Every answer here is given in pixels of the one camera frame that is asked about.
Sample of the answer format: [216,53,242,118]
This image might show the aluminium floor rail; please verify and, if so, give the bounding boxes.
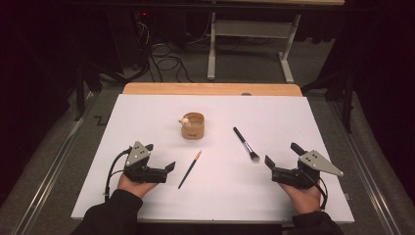
[328,101,405,235]
[11,92,100,235]

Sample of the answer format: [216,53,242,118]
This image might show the black computer case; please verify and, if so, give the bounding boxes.
[107,8,152,75]

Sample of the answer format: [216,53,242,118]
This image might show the black floor cables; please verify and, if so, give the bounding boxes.
[148,41,196,84]

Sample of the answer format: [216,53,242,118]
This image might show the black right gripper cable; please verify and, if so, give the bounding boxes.
[313,176,329,211]

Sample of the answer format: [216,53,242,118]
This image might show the thin black orange-tipped brush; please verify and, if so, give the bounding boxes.
[177,150,204,190]

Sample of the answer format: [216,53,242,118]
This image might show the round wooden brush holder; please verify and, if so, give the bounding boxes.
[178,112,206,141]

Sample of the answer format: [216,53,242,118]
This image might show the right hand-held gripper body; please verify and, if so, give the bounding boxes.
[271,150,345,191]

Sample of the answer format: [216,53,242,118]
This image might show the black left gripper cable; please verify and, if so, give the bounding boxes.
[104,147,133,201]

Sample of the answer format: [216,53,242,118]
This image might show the person's right hand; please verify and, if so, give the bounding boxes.
[279,182,323,215]

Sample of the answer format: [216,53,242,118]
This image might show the white table board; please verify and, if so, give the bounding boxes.
[70,93,355,225]

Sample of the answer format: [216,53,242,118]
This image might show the white metal desk frame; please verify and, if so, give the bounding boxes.
[202,0,346,84]

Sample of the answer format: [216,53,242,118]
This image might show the black stand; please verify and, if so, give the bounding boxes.
[73,61,103,122]
[300,70,357,134]

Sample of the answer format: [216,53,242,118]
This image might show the black makeup brush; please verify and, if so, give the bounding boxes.
[232,126,261,164]

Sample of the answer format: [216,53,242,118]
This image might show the person's left hand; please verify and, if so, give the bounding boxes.
[116,172,159,200]

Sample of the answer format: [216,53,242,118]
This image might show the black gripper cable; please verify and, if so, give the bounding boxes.
[104,147,133,201]
[313,176,329,211]

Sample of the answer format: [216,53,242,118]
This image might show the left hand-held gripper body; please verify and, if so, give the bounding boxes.
[122,140,168,184]

